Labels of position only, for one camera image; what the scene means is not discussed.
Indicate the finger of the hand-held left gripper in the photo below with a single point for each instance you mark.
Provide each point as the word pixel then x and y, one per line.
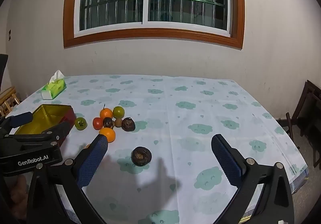
pixel 22 118
pixel 61 129

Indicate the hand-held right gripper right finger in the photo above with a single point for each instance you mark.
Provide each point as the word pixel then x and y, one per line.
pixel 225 161

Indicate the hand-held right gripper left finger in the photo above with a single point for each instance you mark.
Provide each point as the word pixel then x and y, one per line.
pixel 92 161

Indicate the green tomato with calyx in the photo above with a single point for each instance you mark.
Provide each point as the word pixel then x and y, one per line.
pixel 81 123

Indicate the gold metal tin box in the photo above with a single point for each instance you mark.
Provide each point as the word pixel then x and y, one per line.
pixel 47 113

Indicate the red tomato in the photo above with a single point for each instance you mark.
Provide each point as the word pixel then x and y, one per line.
pixel 97 123

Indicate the orange with stem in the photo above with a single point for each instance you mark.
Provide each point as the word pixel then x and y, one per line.
pixel 106 114

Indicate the dark purple passion fruit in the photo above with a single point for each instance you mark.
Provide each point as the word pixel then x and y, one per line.
pixel 128 124
pixel 141 156

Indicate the bamboo chair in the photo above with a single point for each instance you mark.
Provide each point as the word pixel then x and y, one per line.
pixel 8 103

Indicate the small dark passion fruit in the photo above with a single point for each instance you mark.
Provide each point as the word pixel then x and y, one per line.
pixel 108 122

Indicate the green tissue box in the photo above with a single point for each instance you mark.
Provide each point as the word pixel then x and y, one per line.
pixel 54 88

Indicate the small brown fruit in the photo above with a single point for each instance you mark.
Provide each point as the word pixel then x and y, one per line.
pixel 118 122

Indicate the black panel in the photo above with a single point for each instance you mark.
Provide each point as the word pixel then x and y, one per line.
pixel 2 70

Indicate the smooth green tomato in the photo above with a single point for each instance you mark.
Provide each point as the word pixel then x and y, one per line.
pixel 118 112

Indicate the cloud print tablecloth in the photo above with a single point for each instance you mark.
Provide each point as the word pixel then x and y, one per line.
pixel 188 103

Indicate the dark wooden chair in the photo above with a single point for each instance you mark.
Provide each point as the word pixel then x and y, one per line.
pixel 306 106

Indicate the wooden framed barred window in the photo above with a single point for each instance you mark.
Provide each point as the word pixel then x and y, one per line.
pixel 155 0

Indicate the dark wall switch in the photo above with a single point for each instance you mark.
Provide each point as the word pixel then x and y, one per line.
pixel 9 34

